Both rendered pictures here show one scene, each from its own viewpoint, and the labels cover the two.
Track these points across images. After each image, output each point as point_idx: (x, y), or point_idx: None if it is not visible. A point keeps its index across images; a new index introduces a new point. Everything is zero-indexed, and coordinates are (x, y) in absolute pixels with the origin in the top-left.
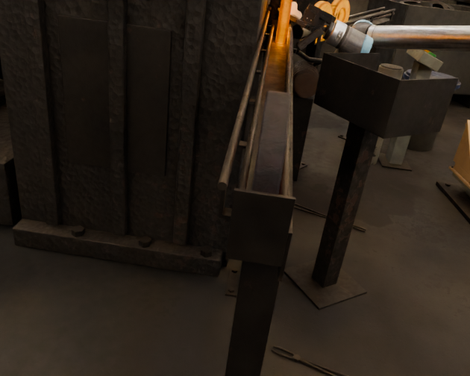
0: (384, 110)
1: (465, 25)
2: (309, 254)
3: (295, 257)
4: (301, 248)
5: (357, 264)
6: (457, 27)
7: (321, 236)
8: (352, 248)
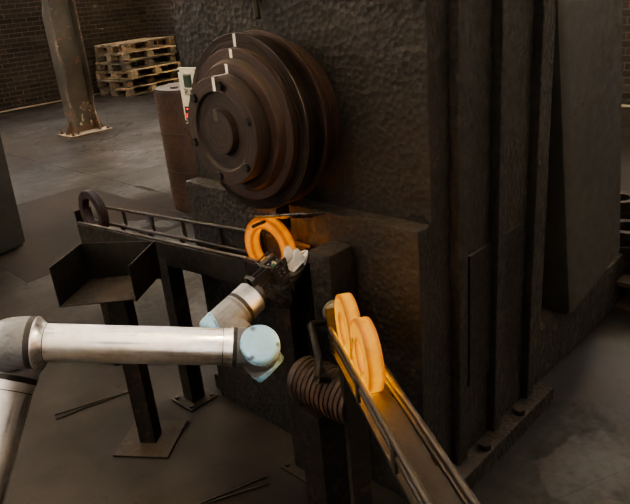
0: (90, 263)
1: (72, 325)
2: (183, 449)
3: (191, 438)
4: (196, 448)
5: (139, 475)
6: (83, 324)
7: (194, 473)
8: (157, 487)
